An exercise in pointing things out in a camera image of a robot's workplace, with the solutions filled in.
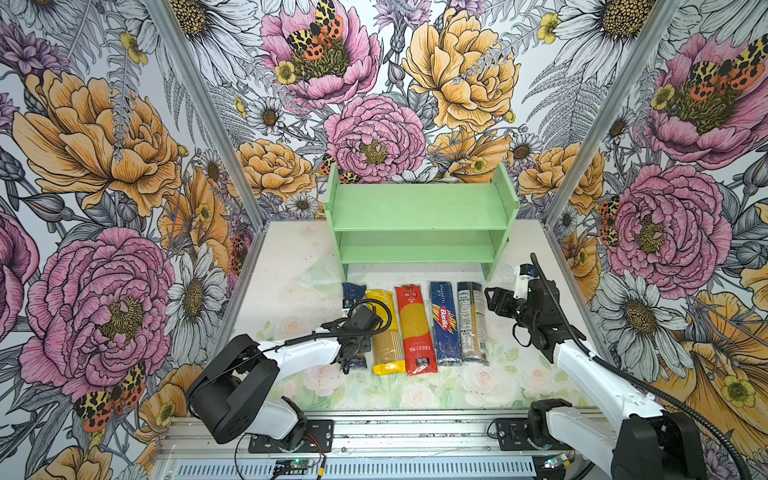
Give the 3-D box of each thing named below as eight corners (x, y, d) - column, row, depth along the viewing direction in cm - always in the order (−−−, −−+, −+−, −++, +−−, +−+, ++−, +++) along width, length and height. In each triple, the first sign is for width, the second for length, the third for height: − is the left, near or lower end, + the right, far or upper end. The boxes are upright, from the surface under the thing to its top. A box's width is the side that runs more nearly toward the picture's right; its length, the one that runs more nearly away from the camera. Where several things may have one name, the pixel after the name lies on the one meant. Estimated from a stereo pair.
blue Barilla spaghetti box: (436, 364, 87) (438, 360, 85) (429, 286, 104) (430, 281, 102) (462, 364, 87) (464, 360, 85) (451, 286, 104) (452, 281, 102)
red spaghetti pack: (408, 376, 85) (408, 373, 83) (395, 290, 103) (395, 286, 101) (439, 372, 86) (440, 369, 84) (421, 287, 104) (421, 283, 102)
